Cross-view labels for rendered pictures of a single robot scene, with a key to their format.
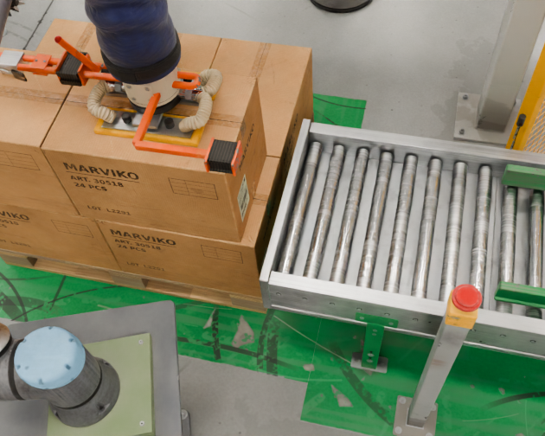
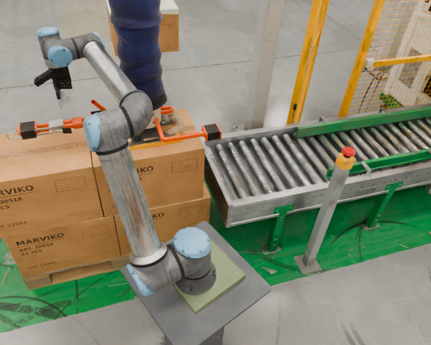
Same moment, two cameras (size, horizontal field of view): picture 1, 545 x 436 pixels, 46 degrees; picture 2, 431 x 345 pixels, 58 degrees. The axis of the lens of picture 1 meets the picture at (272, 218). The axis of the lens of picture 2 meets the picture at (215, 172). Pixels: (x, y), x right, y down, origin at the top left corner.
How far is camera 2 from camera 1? 1.15 m
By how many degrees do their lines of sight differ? 29
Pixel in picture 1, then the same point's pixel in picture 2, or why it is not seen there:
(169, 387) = (234, 255)
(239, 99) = (185, 118)
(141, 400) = (228, 265)
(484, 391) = (325, 239)
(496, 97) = (256, 118)
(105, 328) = not seen: hidden behind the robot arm
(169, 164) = (173, 152)
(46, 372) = (200, 246)
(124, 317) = not seen: hidden behind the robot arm
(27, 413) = (167, 302)
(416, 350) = (287, 235)
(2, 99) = (48, 152)
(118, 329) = not seen: hidden behind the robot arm
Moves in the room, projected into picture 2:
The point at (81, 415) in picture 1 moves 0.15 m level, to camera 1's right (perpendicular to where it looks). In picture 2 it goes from (208, 280) to (234, 263)
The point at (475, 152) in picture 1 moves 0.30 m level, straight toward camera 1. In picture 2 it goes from (279, 128) to (291, 153)
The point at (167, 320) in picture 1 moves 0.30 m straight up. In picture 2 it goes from (209, 229) to (212, 187)
